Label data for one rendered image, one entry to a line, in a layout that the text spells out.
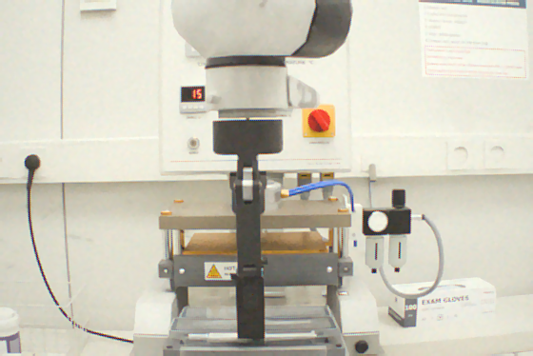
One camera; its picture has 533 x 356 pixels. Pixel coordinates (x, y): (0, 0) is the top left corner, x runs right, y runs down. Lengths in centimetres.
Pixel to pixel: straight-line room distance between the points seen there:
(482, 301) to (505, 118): 47
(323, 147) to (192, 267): 34
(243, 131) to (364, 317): 33
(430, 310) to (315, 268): 59
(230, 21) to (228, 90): 14
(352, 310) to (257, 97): 35
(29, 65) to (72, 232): 42
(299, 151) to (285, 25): 58
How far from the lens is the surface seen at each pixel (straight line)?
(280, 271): 98
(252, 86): 71
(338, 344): 77
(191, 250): 100
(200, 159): 119
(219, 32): 60
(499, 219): 176
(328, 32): 66
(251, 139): 72
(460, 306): 155
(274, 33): 63
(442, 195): 170
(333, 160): 119
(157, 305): 94
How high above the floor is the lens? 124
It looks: 4 degrees down
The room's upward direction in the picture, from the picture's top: 1 degrees counter-clockwise
